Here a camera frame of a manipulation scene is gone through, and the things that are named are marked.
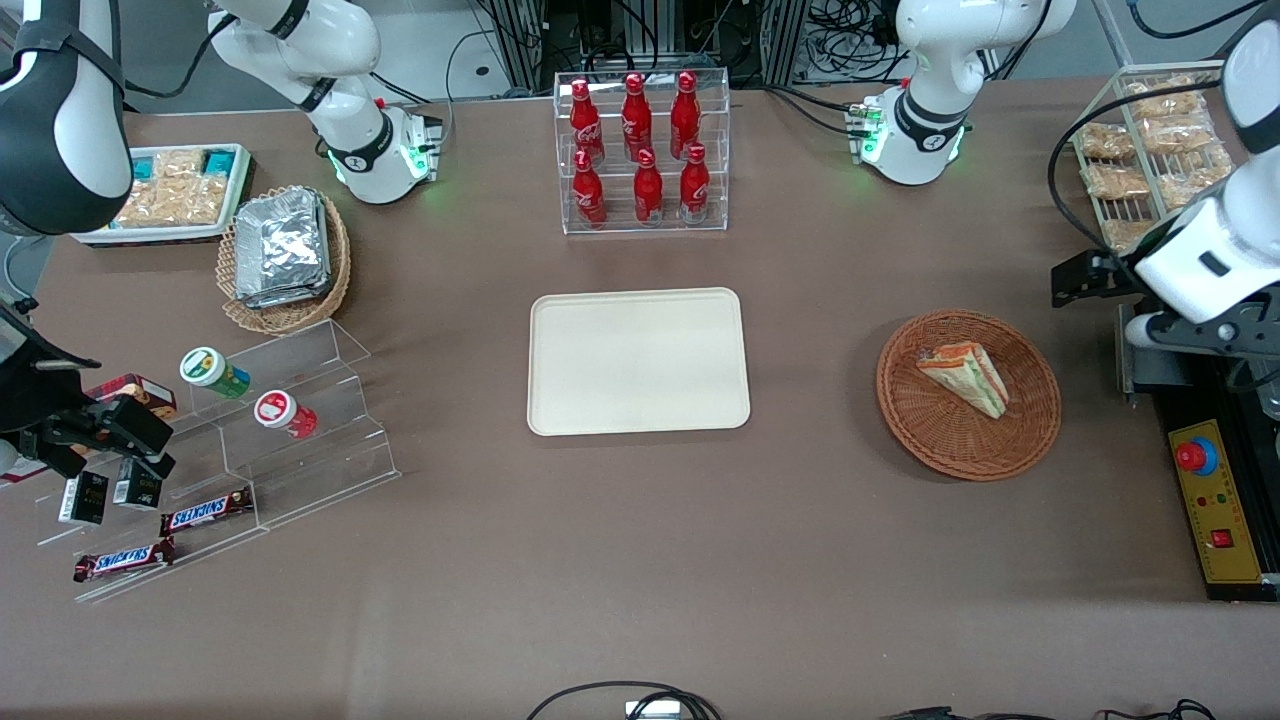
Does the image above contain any triangle sandwich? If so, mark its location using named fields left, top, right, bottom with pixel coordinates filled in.
left=915, top=341, right=1009, bottom=420

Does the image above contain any oval tan wicker basket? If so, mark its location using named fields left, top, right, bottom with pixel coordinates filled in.
left=216, top=185, right=353, bottom=336

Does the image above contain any white rectangular snack tray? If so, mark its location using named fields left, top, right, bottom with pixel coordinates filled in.
left=70, top=143, right=256, bottom=248

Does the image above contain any round brown wicker basket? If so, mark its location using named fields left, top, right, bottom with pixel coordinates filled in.
left=876, top=308, right=1063, bottom=483

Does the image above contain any cream plastic tray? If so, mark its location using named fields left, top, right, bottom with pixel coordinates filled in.
left=527, top=287, right=751, bottom=438

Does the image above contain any small black box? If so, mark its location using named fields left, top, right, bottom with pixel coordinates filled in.
left=58, top=470, right=109, bottom=527
left=112, top=458, right=163, bottom=511

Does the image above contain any red-brown carton box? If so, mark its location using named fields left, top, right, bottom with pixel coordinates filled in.
left=83, top=373, right=178, bottom=421

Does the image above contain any clear bag of fried snacks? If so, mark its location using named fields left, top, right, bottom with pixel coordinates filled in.
left=1125, top=75, right=1206, bottom=119
left=1140, top=115, right=1217, bottom=156
left=1078, top=122, right=1137, bottom=161
left=1155, top=150, right=1237, bottom=203
left=1100, top=218, right=1161, bottom=251
left=1085, top=162, right=1151, bottom=201

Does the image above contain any Snickers chocolate bar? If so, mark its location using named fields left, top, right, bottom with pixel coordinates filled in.
left=160, top=487, right=254, bottom=537
left=72, top=538, right=177, bottom=584

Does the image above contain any green snack can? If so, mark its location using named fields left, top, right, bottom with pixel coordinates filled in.
left=179, top=346, right=252, bottom=400

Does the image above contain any black metal appliance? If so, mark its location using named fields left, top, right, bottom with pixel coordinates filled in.
left=1117, top=303, right=1280, bottom=603

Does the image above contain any red snack can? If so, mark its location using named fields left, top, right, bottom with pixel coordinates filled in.
left=253, top=390, right=319, bottom=440

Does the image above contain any clear acrylic stepped shelf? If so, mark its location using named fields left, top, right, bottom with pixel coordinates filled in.
left=35, top=318, right=403, bottom=604

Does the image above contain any silver foil packet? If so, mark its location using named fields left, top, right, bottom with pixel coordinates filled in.
left=234, top=190, right=331, bottom=293
left=240, top=200, right=335, bottom=310

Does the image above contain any clear cracker snack bag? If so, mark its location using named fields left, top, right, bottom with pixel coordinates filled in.
left=115, top=178, right=229, bottom=229
left=150, top=150, right=211, bottom=193

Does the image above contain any yellow emergency stop control box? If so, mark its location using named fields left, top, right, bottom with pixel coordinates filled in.
left=1168, top=418, right=1263, bottom=584

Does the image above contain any red cola bottle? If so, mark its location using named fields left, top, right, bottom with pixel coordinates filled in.
left=571, top=150, right=608, bottom=229
left=669, top=70, right=702, bottom=161
left=679, top=143, right=712, bottom=223
left=633, top=148, right=665, bottom=225
left=621, top=72, right=654, bottom=163
left=568, top=78, right=607, bottom=168

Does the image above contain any clear acrylic bottle rack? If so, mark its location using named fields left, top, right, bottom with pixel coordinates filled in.
left=553, top=68, right=731, bottom=236

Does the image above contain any white wire rack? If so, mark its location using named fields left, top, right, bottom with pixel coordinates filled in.
left=1073, top=60, right=1243, bottom=253

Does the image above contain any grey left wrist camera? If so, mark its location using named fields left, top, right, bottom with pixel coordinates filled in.
left=1124, top=300, right=1280, bottom=353

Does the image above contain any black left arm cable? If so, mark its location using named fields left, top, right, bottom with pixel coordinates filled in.
left=1046, top=78, right=1229, bottom=293

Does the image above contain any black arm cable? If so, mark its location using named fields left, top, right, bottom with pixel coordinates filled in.
left=1046, top=78, right=1229, bottom=293
left=120, top=15, right=238, bottom=101

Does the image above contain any black base cable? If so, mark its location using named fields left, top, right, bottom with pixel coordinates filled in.
left=765, top=84, right=863, bottom=137

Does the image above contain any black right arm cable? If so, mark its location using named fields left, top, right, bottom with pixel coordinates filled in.
left=120, top=15, right=238, bottom=101

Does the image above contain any aluminium equipment frame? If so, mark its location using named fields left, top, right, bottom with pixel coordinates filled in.
left=478, top=0, right=813, bottom=93

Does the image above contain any black looped cable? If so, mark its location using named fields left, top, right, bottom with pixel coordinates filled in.
left=526, top=681, right=723, bottom=720

